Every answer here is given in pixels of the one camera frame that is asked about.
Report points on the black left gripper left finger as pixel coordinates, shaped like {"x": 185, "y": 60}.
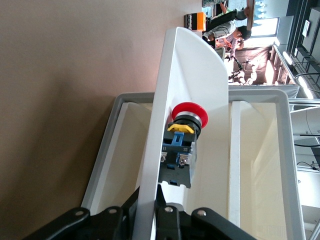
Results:
{"x": 87, "y": 225}

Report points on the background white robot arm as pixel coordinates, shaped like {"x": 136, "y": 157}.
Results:
{"x": 246, "y": 77}

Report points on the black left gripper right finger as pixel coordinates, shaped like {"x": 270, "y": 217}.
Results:
{"x": 200, "y": 225}

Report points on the person in dark jacket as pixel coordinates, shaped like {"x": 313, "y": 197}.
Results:
{"x": 225, "y": 17}

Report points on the orange black striped box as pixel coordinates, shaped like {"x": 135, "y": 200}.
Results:
{"x": 200, "y": 21}

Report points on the aluminium frame rack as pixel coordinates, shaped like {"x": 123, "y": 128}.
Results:
{"x": 282, "y": 62}

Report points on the person in grey shirt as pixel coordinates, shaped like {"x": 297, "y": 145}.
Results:
{"x": 222, "y": 31}

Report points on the white scoop-front drawer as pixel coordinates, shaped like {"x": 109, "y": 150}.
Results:
{"x": 200, "y": 100}

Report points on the red mushroom push button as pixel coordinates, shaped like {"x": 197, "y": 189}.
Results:
{"x": 185, "y": 140}

